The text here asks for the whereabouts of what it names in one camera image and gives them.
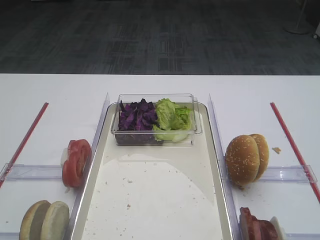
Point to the white stand base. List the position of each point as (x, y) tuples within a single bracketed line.
[(298, 28)]

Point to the white pusher block tomato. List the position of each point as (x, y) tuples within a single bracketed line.
[(64, 156)]

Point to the left upper clear rail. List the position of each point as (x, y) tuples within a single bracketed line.
[(22, 172)]

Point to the purple cabbage pieces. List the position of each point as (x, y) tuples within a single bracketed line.
[(137, 116)]

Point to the white pusher block meat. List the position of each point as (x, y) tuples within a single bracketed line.
[(280, 230)]

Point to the right red rail strip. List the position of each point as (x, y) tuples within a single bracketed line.
[(295, 147)]

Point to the red rail strip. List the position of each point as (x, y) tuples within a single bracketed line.
[(27, 137), (295, 147)]

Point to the left lower clear rail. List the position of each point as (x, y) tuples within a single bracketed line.
[(9, 236)]

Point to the sesame bun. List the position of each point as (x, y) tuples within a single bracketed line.
[(264, 154), (242, 160)]

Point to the left long clear divider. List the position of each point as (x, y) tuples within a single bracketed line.
[(98, 125)]

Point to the rear sesame bun top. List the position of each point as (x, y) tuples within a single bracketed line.
[(264, 154)]

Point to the metal baking tray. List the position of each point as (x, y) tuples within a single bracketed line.
[(163, 192)]

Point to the clear plastic salad container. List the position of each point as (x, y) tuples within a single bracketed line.
[(157, 138)]

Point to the right long clear divider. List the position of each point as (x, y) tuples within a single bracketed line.
[(231, 213)]

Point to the right upper clear rail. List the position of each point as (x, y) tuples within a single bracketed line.
[(302, 174)]

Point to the front sesame bun top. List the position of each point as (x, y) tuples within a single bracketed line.
[(242, 160)]

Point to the bread crumb piece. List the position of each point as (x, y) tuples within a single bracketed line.
[(277, 150)]

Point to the clear rail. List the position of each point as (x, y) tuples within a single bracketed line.
[(22, 172), (302, 236), (9, 236), (302, 174)]

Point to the green lettuce leaves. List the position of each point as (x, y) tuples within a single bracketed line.
[(172, 117)]

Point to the long clear divider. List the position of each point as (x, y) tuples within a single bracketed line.
[(98, 125), (231, 213)]

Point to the right lower clear rail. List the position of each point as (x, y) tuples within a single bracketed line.
[(302, 236)]

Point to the rear tomato slice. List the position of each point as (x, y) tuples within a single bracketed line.
[(81, 147)]

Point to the left red rail strip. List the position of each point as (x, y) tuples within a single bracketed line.
[(27, 137)]

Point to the bun half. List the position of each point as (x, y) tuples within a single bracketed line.
[(55, 221), (31, 224)]

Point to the sliced meat patties stack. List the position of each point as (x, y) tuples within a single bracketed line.
[(256, 229)]

